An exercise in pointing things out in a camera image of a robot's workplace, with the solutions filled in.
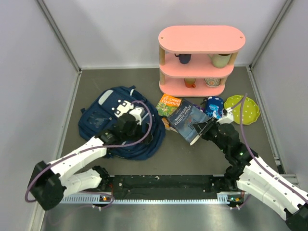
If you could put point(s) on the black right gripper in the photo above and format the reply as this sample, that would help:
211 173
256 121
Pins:
204 127

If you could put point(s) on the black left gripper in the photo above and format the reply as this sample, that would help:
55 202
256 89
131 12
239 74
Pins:
140 134

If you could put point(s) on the Nineteen Eighty-Four book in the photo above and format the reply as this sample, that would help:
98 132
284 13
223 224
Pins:
183 118

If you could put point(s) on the navy blue backpack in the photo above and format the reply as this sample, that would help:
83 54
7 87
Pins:
101 115

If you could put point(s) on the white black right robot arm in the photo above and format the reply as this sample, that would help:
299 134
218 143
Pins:
250 173

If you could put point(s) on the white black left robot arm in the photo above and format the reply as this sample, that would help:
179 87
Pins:
72 163

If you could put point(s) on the purple paperback book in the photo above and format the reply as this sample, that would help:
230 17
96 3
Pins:
199 107

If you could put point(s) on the blue dinosaur pencil case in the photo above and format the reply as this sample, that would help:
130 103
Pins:
214 107

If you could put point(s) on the orange Treehouse book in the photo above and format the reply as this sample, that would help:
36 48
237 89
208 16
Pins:
165 107

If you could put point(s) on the patterned flower-shaped bowl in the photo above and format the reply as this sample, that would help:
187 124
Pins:
212 82

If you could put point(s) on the orange cup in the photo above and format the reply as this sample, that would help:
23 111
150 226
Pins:
190 82

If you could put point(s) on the green polka dot plate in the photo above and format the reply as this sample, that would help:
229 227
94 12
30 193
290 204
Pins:
250 110

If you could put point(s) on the pink three-tier shelf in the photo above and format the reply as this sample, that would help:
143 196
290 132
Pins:
199 41

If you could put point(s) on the pale green mug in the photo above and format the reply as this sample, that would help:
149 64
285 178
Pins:
219 60

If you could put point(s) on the dark blue mug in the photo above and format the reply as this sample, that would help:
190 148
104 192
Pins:
183 58

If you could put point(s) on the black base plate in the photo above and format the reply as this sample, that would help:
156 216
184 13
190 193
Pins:
166 187

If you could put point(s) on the aluminium frame rail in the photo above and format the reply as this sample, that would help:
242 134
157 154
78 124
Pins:
231 198

